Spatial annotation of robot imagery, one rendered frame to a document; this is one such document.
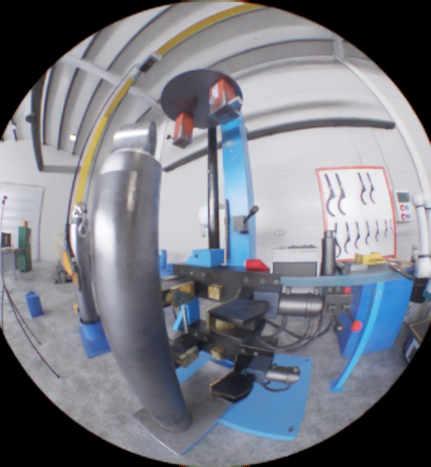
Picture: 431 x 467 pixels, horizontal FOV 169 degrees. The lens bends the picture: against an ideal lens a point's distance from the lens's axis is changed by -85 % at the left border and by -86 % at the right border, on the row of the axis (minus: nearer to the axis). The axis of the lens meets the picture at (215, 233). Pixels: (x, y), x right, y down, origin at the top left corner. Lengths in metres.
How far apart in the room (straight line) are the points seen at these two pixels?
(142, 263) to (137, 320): 0.15
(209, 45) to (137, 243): 5.97
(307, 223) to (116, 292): 2.47
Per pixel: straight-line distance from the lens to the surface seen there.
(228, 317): 0.47
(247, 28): 5.99
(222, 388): 0.83
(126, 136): 0.51
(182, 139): 1.02
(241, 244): 0.97
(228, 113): 0.81
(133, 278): 0.36
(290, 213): 2.54
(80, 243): 1.65
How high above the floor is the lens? 1.23
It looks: 3 degrees up
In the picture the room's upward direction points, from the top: 1 degrees counter-clockwise
